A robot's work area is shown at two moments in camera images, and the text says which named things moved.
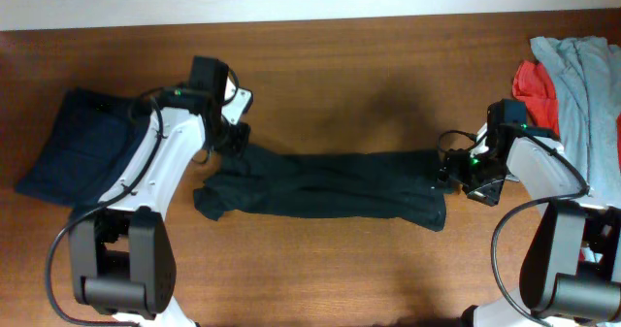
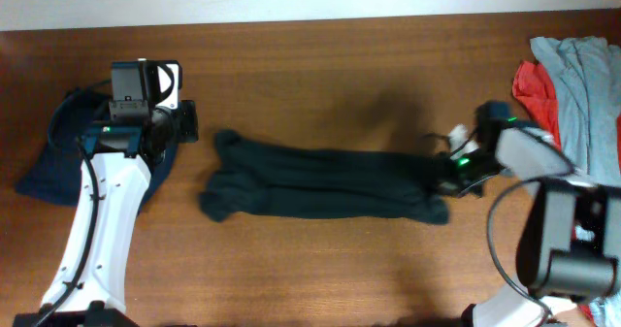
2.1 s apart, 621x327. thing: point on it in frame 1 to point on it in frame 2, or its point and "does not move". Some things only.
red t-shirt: [532, 83] does not move
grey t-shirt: [586, 71] does not move
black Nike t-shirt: [399, 185] does not move
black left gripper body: [231, 139] to [180, 122]
